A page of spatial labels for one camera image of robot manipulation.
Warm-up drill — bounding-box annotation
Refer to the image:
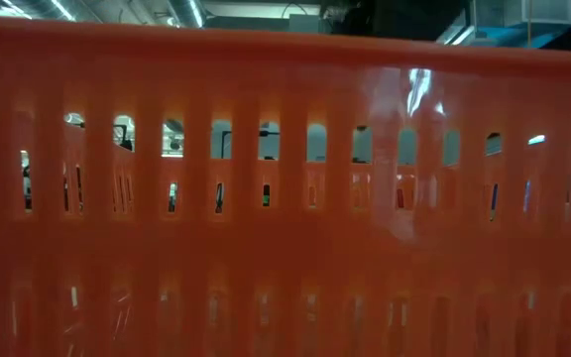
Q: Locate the grey rectangular air duct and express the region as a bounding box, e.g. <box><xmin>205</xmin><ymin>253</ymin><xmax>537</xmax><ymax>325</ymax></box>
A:
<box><xmin>473</xmin><ymin>0</ymin><xmax>571</xmax><ymax>27</ymax></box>

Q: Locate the bright ceiling light strip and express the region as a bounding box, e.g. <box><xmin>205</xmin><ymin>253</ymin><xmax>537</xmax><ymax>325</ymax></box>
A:
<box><xmin>436</xmin><ymin>24</ymin><xmax>476</xmax><ymax>46</ymax></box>

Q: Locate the orange plastic slotted basket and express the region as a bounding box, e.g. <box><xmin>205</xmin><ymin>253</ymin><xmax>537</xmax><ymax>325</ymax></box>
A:
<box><xmin>0</xmin><ymin>14</ymin><xmax>571</xmax><ymax>357</ymax></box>

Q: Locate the grey ceiling duct box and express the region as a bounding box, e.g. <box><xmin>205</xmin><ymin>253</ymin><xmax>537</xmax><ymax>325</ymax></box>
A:
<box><xmin>204</xmin><ymin>14</ymin><xmax>324</xmax><ymax>35</ymax></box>

